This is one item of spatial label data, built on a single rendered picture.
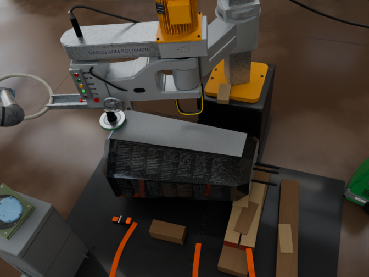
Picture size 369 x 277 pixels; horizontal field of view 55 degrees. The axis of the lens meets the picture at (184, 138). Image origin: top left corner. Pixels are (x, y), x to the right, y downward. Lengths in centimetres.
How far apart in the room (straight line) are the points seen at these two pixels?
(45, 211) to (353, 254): 243
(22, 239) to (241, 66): 212
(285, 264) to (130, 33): 209
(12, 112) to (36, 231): 89
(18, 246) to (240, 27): 216
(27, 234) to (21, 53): 359
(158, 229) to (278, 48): 289
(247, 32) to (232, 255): 176
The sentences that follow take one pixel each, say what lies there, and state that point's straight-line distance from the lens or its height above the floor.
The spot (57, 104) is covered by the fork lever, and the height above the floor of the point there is 111.
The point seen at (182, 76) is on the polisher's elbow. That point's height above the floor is 137.
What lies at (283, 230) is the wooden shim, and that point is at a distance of 319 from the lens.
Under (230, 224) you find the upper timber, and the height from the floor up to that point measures 22.
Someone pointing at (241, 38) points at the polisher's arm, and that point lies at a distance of 285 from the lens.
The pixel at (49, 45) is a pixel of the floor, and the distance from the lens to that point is 575.
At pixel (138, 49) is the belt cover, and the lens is 235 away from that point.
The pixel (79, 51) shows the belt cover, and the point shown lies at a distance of 246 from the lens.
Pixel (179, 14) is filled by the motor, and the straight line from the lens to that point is 211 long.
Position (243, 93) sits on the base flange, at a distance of 317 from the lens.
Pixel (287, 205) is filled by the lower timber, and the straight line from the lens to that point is 332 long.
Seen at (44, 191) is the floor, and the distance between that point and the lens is 393.
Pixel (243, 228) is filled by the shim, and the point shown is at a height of 23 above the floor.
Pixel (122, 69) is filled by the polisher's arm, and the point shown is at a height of 137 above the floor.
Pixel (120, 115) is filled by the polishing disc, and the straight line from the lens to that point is 303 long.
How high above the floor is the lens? 300
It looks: 51 degrees down
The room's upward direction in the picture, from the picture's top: 10 degrees counter-clockwise
